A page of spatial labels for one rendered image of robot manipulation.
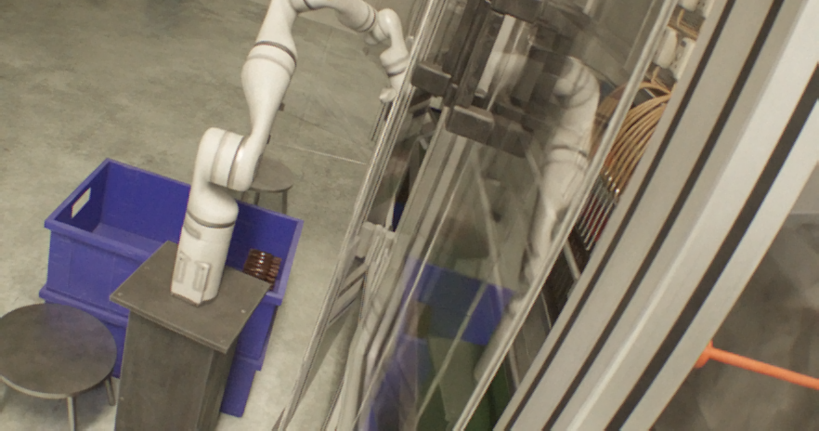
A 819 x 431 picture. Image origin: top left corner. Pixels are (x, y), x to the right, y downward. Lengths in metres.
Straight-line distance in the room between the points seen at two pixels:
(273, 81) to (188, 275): 0.38
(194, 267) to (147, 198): 0.77
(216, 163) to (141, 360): 0.44
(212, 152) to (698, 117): 0.93
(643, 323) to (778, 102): 0.11
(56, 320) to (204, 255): 0.55
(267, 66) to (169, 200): 0.82
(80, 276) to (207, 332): 0.58
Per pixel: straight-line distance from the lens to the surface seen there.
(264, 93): 1.22
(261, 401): 1.94
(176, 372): 1.35
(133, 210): 2.03
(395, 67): 1.66
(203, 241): 1.22
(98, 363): 1.58
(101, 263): 1.69
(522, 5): 0.61
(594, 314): 0.35
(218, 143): 1.15
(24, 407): 1.81
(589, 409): 0.33
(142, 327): 1.32
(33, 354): 1.59
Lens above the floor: 1.34
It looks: 25 degrees down
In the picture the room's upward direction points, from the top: 21 degrees clockwise
